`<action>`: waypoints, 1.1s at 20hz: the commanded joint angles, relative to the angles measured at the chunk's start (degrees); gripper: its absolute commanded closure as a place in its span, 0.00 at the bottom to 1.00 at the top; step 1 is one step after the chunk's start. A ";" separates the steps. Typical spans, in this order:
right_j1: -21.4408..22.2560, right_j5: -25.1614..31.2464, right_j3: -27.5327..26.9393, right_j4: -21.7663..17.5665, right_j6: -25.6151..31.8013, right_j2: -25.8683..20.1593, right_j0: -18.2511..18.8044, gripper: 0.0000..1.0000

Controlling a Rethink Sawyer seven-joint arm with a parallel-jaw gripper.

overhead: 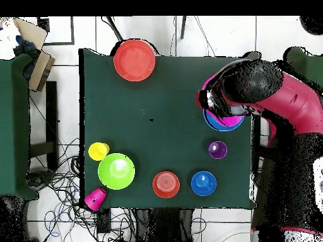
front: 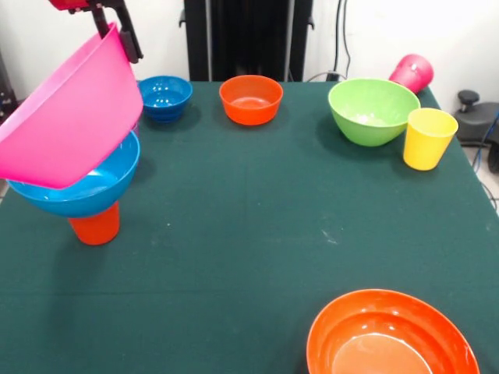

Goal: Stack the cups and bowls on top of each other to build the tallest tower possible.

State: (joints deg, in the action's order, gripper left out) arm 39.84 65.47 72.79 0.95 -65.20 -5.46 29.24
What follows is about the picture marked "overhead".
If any light blue bowl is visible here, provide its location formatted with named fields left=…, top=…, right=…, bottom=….
left=203, top=108, right=245, bottom=132

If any small dark blue bowl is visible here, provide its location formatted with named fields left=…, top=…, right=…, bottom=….
left=191, top=171, right=217, bottom=197

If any black pedestal leg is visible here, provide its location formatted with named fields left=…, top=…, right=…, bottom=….
left=25, top=170, right=54, bottom=191

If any green cloth covered table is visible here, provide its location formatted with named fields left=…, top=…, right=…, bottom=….
left=281, top=46, right=323, bottom=86
left=0, top=53, right=39, bottom=201

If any large shallow orange bowl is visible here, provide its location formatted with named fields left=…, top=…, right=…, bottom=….
left=113, top=39, right=156, bottom=83

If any purple cup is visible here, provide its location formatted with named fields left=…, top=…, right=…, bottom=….
left=208, top=141, right=228, bottom=160

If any large pink bowl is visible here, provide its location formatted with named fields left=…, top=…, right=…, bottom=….
left=201, top=74, right=245, bottom=127

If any brown cardboard box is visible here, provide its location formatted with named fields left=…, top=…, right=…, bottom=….
left=28, top=50, right=56, bottom=92

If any small orange bowl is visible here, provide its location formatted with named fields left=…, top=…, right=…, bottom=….
left=152, top=171, right=181, bottom=199

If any yellow cup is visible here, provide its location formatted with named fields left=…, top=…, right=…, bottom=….
left=88, top=142, right=111, bottom=161

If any beige board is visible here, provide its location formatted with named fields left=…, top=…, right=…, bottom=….
left=12, top=16, right=49, bottom=51

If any pink cup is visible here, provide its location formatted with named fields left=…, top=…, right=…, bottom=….
left=83, top=187, right=108, bottom=212

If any black stool frame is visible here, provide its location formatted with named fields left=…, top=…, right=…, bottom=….
left=28, top=81, right=59, bottom=173

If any black camera tripod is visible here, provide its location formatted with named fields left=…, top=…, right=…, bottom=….
left=100, top=16, right=188, bottom=42

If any tangle of black cables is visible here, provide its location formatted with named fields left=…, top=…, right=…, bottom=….
left=28, top=135, right=138, bottom=242

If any black floor frame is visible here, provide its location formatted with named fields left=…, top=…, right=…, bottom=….
left=37, top=16, right=76, bottom=47

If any green bowl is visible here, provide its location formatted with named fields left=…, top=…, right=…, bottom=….
left=97, top=153, right=136, bottom=190

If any dark green table cloth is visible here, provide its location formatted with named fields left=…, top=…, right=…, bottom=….
left=78, top=47, right=262, bottom=210

